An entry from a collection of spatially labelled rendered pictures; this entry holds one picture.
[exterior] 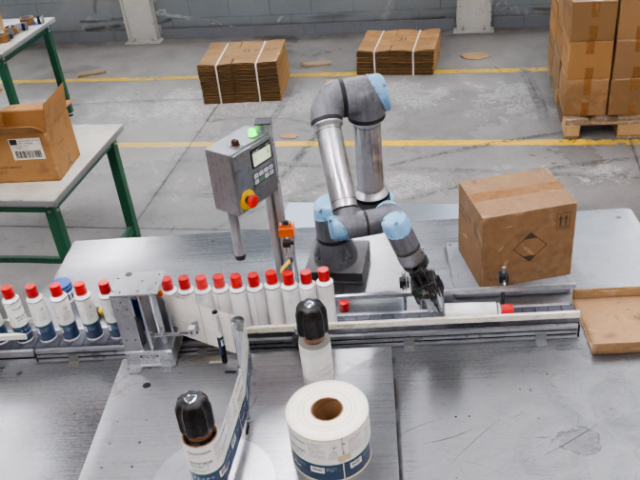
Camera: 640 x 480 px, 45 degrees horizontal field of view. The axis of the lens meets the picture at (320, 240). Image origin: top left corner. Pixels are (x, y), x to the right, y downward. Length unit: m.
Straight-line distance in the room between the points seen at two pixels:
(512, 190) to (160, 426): 1.28
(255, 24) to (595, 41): 3.65
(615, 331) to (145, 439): 1.37
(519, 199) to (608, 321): 0.45
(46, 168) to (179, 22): 4.46
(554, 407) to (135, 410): 1.13
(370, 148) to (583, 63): 3.02
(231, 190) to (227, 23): 5.81
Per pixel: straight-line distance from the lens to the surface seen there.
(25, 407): 2.47
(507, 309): 2.37
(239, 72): 6.24
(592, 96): 5.38
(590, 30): 5.22
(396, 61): 6.51
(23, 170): 3.84
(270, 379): 2.24
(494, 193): 2.53
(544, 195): 2.53
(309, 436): 1.87
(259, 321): 2.36
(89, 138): 4.16
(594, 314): 2.52
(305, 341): 2.04
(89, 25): 8.44
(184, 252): 2.93
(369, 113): 2.36
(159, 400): 2.26
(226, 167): 2.12
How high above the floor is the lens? 2.38
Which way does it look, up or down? 33 degrees down
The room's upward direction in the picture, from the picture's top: 6 degrees counter-clockwise
